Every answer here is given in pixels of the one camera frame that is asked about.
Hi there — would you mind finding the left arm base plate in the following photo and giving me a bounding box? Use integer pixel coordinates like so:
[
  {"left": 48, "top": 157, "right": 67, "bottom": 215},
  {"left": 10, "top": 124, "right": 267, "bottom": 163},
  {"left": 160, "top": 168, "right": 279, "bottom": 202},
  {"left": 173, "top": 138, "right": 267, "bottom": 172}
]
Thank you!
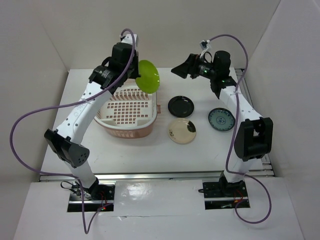
[{"left": 67, "top": 183, "right": 116, "bottom": 213}]

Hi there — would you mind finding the beige plate with black mark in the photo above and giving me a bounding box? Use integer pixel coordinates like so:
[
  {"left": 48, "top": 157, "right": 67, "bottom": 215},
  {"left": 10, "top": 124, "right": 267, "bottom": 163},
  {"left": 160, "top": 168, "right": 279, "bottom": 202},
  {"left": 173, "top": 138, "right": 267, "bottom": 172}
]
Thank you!
[{"left": 167, "top": 118, "right": 197, "bottom": 145}]

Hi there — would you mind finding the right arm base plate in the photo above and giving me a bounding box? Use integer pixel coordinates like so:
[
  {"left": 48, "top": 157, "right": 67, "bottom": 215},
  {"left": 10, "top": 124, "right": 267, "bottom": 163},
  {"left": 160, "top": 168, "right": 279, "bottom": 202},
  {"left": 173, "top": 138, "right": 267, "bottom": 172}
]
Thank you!
[{"left": 198, "top": 181, "right": 250, "bottom": 210}]

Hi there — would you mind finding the green plate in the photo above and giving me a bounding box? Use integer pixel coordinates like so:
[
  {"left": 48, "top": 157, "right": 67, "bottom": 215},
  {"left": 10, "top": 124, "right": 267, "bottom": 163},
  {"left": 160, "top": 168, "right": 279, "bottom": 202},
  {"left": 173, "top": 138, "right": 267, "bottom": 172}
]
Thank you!
[{"left": 135, "top": 60, "right": 160, "bottom": 94}]

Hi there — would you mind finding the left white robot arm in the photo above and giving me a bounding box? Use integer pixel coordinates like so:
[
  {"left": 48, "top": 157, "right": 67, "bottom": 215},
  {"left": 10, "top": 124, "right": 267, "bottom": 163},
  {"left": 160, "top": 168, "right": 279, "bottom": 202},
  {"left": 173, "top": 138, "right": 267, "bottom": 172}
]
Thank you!
[{"left": 44, "top": 42, "right": 139, "bottom": 200}]

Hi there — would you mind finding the blue patterned plate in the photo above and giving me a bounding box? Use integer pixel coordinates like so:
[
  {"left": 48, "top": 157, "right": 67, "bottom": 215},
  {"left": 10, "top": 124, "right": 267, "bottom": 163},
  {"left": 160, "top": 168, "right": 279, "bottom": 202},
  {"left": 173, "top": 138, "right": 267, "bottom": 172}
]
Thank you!
[{"left": 208, "top": 107, "right": 236, "bottom": 132}]

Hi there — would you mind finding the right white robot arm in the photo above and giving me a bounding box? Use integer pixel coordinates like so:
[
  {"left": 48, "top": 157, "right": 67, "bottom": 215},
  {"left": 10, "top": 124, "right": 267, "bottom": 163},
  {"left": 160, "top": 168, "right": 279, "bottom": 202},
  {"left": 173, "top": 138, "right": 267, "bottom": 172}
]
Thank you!
[{"left": 171, "top": 50, "right": 273, "bottom": 197}]

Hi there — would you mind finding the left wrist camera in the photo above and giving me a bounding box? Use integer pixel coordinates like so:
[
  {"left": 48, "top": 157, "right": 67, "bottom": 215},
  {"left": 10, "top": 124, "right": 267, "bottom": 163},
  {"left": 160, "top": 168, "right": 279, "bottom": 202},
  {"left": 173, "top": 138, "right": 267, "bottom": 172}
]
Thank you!
[{"left": 120, "top": 34, "right": 139, "bottom": 48}]

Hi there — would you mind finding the white pink dish rack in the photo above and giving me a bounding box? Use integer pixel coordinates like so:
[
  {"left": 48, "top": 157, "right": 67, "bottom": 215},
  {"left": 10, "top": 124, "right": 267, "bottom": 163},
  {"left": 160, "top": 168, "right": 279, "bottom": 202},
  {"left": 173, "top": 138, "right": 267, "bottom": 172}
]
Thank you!
[{"left": 94, "top": 79, "right": 161, "bottom": 139}]

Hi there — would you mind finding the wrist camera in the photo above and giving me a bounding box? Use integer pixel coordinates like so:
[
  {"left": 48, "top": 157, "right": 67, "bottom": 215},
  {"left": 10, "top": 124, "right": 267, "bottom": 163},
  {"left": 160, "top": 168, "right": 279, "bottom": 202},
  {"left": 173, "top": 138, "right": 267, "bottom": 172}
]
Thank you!
[
  {"left": 199, "top": 39, "right": 212, "bottom": 51},
  {"left": 120, "top": 34, "right": 139, "bottom": 48}
]

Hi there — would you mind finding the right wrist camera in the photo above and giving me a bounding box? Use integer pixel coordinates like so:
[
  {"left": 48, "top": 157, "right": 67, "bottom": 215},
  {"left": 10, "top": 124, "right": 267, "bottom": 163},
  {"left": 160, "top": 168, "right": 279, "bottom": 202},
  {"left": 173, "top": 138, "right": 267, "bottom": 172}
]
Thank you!
[{"left": 199, "top": 39, "right": 212, "bottom": 51}]

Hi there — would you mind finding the aluminium rail frame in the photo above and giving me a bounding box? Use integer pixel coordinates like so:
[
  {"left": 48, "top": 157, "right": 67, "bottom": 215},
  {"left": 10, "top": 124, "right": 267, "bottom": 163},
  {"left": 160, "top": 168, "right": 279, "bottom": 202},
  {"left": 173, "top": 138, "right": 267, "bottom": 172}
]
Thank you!
[{"left": 38, "top": 67, "right": 277, "bottom": 183}]

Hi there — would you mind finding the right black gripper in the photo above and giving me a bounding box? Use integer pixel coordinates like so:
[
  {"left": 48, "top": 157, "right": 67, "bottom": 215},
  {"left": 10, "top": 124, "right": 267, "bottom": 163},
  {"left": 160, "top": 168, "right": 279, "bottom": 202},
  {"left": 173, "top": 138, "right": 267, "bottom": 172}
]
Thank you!
[{"left": 171, "top": 54, "right": 217, "bottom": 80}]

